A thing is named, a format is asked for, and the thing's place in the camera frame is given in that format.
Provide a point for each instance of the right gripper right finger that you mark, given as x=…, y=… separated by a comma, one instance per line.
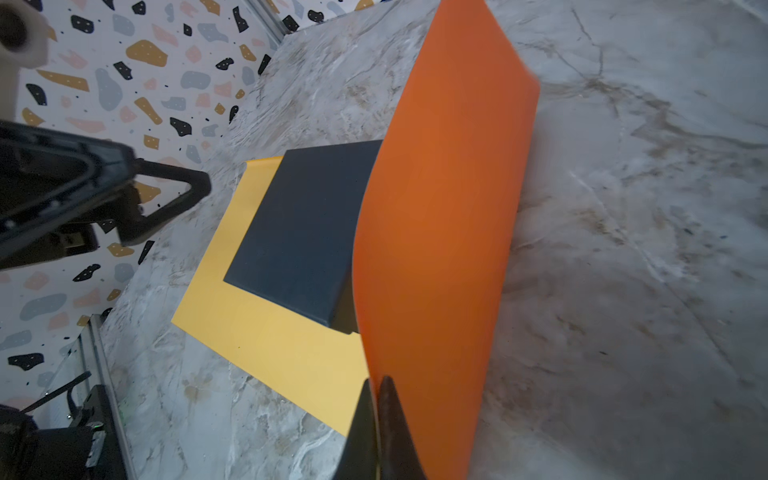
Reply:
x=398, y=458

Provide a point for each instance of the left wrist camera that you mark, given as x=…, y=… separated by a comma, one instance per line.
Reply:
x=23, y=45

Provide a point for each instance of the dark blue gift box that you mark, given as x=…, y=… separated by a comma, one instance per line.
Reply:
x=297, y=251

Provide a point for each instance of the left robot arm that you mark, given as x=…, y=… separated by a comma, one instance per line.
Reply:
x=55, y=438

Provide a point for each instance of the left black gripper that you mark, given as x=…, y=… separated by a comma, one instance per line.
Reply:
x=36, y=198

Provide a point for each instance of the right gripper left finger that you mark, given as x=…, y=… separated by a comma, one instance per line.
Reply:
x=360, y=456

